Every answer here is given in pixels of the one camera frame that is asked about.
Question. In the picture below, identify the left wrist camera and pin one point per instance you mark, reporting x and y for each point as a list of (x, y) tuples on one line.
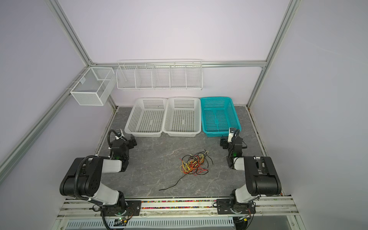
[(119, 133)]

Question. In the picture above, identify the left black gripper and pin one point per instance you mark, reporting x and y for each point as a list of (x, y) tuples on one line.
[(128, 142)]

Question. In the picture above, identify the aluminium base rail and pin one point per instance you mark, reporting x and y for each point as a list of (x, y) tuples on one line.
[(182, 207)]

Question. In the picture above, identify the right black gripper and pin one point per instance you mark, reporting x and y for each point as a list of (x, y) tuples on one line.
[(227, 143)]

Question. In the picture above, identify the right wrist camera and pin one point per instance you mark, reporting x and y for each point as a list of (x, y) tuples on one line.
[(232, 131)]

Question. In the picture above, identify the teal plastic basket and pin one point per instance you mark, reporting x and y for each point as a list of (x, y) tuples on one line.
[(218, 116)]

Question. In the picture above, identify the left white plastic basket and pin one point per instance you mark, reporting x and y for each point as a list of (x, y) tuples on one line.
[(146, 117)]

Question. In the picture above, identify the white plastic basket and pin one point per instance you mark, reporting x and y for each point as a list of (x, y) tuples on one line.
[(146, 117), (182, 117)]

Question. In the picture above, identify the aluminium frame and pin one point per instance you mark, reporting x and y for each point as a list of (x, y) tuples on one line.
[(31, 136)]

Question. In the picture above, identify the white wire wall shelf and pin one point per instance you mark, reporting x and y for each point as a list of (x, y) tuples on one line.
[(159, 74)]

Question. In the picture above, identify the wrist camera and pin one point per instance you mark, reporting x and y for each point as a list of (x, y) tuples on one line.
[(232, 131), (119, 133)]

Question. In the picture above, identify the white vented cable duct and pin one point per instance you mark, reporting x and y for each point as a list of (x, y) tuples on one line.
[(150, 223)]

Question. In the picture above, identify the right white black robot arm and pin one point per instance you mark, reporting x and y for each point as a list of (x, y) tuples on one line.
[(260, 174)]

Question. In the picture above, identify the white mesh wall box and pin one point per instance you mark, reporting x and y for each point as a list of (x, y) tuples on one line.
[(95, 86)]

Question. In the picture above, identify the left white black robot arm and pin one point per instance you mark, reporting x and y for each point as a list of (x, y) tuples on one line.
[(83, 179)]

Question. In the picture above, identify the middle white plastic basket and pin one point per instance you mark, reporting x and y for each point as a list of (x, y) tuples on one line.
[(182, 117)]

